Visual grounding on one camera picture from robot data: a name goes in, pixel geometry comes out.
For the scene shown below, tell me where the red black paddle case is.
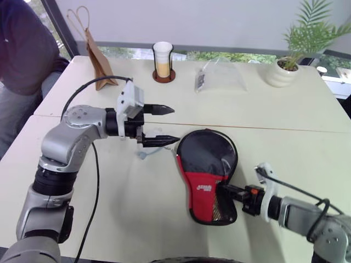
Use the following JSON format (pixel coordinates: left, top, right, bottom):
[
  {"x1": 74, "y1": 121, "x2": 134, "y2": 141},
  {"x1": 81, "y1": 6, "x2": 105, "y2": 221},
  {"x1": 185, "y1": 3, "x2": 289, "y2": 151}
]
[{"x1": 175, "y1": 128, "x2": 239, "y2": 226}]

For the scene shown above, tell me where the clear plastic bag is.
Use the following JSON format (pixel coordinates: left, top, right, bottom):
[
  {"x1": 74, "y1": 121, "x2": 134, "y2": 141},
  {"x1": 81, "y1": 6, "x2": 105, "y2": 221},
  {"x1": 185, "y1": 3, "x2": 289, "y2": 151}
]
[{"x1": 193, "y1": 57, "x2": 249, "y2": 94}]

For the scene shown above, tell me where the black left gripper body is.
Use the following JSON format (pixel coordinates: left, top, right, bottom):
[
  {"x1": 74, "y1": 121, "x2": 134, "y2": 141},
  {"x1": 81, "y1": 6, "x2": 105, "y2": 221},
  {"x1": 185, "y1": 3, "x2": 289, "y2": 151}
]
[{"x1": 124, "y1": 105, "x2": 146, "y2": 144}]

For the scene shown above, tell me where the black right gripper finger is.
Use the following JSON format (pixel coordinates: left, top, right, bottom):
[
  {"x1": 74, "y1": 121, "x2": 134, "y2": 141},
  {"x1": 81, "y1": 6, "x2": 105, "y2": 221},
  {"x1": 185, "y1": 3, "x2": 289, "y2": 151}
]
[
  {"x1": 226, "y1": 192, "x2": 246, "y2": 204},
  {"x1": 220, "y1": 185, "x2": 247, "y2": 195}
]

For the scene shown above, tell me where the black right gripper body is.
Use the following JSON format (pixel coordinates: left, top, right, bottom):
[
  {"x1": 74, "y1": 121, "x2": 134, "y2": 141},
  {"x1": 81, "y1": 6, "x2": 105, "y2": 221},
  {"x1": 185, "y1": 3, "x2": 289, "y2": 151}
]
[{"x1": 241, "y1": 184, "x2": 266, "y2": 217}]

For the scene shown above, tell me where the brown paper bag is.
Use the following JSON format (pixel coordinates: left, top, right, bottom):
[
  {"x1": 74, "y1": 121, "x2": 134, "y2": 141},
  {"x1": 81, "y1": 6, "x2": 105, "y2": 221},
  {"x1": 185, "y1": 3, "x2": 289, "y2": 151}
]
[{"x1": 67, "y1": 5, "x2": 119, "y2": 91}]

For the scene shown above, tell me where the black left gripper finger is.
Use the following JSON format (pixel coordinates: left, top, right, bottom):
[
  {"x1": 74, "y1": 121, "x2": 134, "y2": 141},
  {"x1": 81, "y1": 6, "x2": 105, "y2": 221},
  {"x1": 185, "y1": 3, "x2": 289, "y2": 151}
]
[
  {"x1": 143, "y1": 104, "x2": 176, "y2": 116},
  {"x1": 139, "y1": 134, "x2": 181, "y2": 149}
]

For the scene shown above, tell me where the white paper cup stack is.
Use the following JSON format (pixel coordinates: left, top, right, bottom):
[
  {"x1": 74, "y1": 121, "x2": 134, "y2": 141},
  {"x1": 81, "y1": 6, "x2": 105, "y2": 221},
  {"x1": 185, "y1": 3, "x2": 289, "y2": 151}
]
[{"x1": 152, "y1": 41, "x2": 173, "y2": 78}]

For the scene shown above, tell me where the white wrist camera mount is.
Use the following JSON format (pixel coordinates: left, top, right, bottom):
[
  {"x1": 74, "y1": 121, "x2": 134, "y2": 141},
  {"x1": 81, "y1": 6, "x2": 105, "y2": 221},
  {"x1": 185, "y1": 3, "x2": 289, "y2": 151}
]
[
  {"x1": 254, "y1": 162, "x2": 280, "y2": 222},
  {"x1": 116, "y1": 81, "x2": 145, "y2": 140}
]

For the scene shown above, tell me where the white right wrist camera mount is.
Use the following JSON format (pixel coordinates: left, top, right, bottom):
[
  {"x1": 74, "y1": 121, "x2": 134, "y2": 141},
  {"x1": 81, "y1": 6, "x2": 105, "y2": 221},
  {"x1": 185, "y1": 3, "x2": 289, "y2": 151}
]
[{"x1": 254, "y1": 162, "x2": 280, "y2": 222}]

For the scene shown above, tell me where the pale blue zipper pull cord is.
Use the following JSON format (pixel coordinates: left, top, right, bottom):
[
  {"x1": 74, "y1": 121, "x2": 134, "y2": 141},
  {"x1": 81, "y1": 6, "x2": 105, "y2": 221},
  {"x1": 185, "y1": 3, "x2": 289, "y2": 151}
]
[{"x1": 135, "y1": 145, "x2": 178, "y2": 162}]

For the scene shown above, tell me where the green palm plant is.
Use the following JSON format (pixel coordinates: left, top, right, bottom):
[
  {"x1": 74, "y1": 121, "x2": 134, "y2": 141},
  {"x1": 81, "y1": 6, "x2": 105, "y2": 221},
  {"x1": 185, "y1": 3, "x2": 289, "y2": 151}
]
[{"x1": 279, "y1": 0, "x2": 351, "y2": 71}]

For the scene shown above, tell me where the white ribbed plant pot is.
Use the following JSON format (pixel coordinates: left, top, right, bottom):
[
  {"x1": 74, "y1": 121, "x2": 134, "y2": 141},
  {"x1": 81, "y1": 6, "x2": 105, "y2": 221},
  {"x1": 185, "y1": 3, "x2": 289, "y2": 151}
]
[{"x1": 263, "y1": 56, "x2": 301, "y2": 88}]

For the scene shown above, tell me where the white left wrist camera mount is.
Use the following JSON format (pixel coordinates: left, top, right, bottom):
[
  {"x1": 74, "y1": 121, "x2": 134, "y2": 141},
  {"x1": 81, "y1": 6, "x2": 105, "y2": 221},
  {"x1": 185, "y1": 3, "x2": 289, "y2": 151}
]
[{"x1": 116, "y1": 81, "x2": 145, "y2": 140}]

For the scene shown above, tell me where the person in dark sweater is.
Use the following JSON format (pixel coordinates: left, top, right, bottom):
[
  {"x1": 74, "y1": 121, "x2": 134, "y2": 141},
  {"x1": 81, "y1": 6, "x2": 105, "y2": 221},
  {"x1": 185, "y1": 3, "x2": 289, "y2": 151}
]
[{"x1": 0, "y1": 0, "x2": 71, "y2": 161}]

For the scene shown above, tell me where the dark window frame post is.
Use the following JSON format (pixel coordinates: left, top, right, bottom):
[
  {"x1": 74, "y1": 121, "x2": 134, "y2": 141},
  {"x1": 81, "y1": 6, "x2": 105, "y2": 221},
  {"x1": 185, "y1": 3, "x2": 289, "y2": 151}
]
[{"x1": 42, "y1": 0, "x2": 81, "y2": 62}]

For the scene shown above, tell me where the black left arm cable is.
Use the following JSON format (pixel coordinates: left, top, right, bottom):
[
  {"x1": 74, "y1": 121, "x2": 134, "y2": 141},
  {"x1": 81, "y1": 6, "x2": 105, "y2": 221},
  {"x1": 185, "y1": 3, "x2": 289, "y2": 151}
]
[{"x1": 61, "y1": 76, "x2": 134, "y2": 263}]

